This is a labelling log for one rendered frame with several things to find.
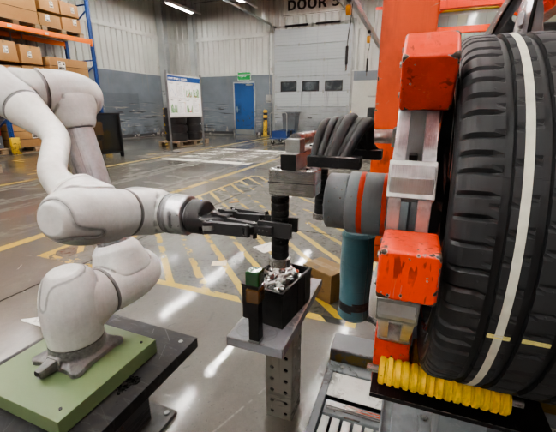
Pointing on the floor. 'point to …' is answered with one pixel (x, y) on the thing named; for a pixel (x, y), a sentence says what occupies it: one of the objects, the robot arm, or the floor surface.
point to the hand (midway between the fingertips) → (278, 226)
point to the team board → (183, 99)
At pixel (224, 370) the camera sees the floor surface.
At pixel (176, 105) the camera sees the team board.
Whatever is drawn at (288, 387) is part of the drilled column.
